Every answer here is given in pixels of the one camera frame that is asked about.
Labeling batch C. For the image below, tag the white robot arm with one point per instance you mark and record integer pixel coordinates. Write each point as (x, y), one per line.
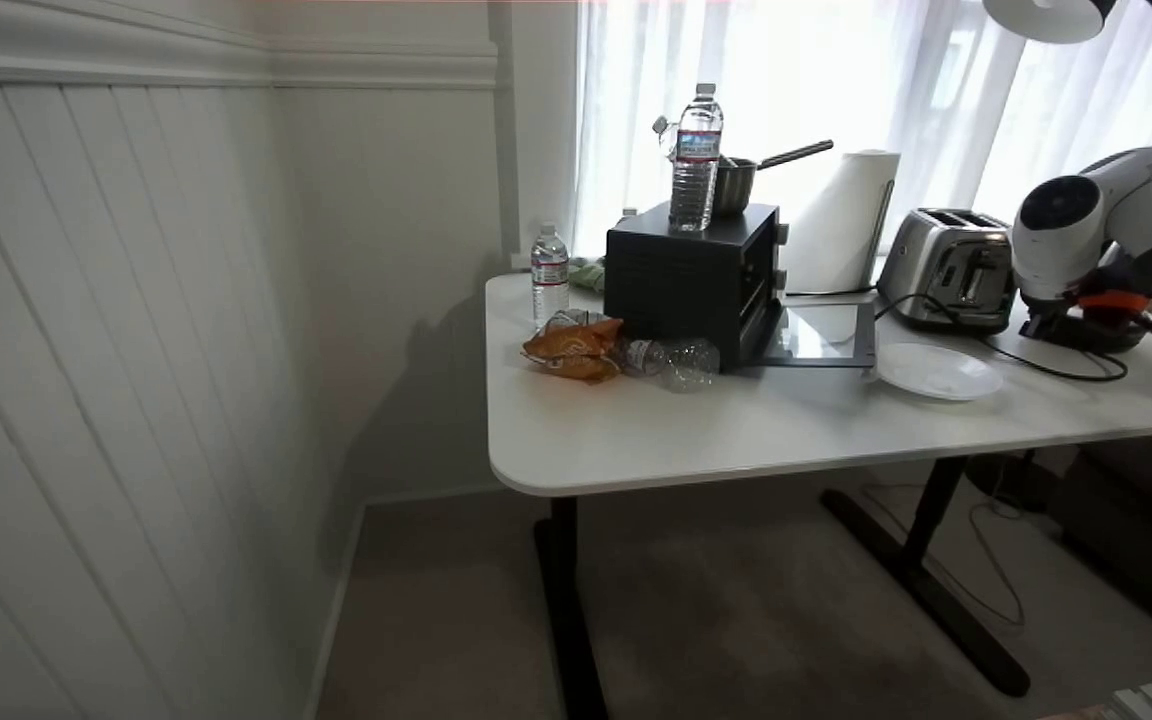
(1085, 233)

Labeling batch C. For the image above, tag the green item behind oven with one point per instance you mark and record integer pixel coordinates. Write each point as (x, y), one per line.
(586, 278)

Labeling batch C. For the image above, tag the small water bottle on table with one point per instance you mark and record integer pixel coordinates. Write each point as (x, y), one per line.
(548, 278)

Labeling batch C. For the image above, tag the clear crumpled plastic bag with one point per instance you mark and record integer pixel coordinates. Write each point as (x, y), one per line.
(675, 361)

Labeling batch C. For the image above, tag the black toaster oven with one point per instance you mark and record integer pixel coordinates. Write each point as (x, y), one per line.
(727, 285)

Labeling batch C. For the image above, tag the clear water bottle on oven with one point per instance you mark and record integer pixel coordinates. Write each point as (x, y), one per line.
(695, 156)

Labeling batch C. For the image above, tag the small metal saucepan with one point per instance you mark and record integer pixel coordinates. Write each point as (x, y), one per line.
(739, 176)

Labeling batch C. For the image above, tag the white paper towel roll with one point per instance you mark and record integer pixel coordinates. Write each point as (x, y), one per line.
(841, 226)

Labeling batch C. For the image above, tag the white round plate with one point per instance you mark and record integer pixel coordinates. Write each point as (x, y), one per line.
(939, 375)

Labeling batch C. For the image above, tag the silver two-slot toaster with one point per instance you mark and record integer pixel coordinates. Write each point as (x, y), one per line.
(948, 268)

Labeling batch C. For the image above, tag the black table legs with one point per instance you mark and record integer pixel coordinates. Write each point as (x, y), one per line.
(771, 619)

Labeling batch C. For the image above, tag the white sheer curtain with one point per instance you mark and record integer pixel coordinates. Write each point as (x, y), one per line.
(969, 111)

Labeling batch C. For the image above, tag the black desk lamp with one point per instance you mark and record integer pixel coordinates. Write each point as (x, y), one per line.
(1054, 23)

